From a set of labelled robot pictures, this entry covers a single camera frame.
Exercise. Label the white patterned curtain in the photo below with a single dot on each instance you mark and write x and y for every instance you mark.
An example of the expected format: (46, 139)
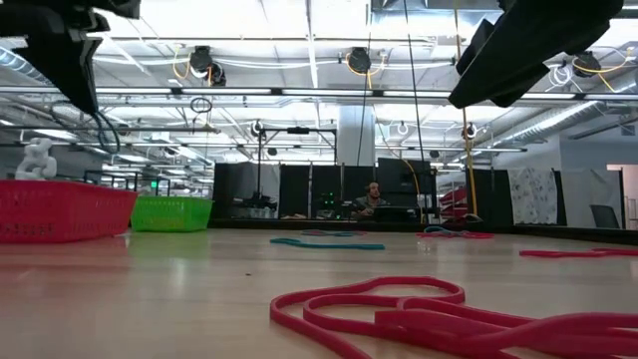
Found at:
(531, 194)

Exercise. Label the person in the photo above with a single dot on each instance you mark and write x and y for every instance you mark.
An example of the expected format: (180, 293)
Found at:
(371, 202)

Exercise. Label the red plastic basket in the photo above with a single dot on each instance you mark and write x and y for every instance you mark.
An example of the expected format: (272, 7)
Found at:
(60, 212)

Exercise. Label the blue rubber band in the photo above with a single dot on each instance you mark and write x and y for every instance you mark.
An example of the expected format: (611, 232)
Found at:
(344, 233)
(438, 229)
(326, 245)

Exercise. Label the white twisted sculpture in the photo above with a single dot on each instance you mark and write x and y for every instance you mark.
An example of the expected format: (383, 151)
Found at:
(36, 162)

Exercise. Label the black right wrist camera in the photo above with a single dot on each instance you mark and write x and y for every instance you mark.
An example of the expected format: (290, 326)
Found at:
(476, 47)

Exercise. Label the green plastic basket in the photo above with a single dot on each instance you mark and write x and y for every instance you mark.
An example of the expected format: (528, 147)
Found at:
(172, 214)

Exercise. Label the black frame stand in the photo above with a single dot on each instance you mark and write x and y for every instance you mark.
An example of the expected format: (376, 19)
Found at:
(298, 130)

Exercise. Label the grey office chair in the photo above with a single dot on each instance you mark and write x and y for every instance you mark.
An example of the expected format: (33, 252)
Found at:
(605, 217)

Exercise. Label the black metal table frame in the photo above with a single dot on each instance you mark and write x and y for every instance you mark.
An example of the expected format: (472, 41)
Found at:
(279, 224)

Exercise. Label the red rack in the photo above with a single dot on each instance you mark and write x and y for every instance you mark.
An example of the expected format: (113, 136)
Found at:
(454, 197)

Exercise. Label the white building pillar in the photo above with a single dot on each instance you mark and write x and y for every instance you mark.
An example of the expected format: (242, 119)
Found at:
(356, 134)

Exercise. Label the black partition wall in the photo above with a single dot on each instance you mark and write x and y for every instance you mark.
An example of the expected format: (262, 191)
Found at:
(234, 189)

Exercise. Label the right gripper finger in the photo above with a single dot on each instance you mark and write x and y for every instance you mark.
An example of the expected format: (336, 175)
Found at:
(516, 97)
(498, 75)

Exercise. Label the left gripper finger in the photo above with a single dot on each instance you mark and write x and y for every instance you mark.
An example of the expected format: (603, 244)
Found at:
(75, 75)

